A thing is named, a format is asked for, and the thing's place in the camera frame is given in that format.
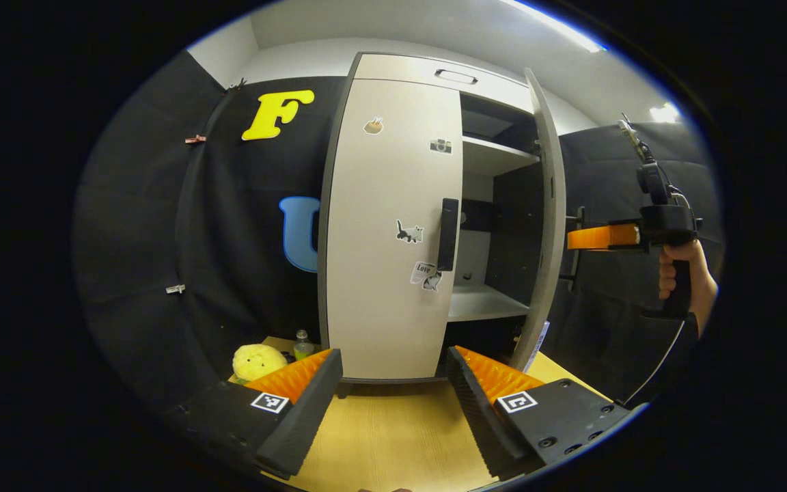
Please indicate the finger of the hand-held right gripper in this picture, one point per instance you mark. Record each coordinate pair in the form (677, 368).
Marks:
(602, 237)

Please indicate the green bottle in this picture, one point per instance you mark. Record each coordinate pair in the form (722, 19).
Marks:
(303, 348)

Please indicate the ceiling light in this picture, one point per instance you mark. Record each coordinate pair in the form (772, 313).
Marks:
(665, 113)

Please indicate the yellow plush toy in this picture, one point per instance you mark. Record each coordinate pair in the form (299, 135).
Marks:
(258, 361)

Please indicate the silver clip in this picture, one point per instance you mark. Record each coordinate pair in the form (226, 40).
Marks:
(175, 289)

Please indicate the pink clip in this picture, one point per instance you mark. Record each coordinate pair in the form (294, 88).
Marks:
(195, 139)

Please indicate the grey double-door shoe cabinet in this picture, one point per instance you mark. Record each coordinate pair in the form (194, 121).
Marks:
(407, 68)

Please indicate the grey cabinet door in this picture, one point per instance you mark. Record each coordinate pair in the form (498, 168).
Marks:
(549, 171)
(380, 307)

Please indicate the white cabinet shelf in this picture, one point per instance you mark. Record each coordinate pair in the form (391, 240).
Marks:
(486, 304)
(496, 154)

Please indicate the black binder clip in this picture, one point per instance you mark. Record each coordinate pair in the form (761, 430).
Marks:
(236, 85)

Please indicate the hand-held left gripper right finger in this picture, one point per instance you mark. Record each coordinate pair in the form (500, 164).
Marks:
(479, 413)

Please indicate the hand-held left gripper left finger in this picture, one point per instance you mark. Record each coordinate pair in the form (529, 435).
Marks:
(305, 406)

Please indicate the black backdrop cloth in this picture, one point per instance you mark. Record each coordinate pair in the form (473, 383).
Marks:
(141, 239)

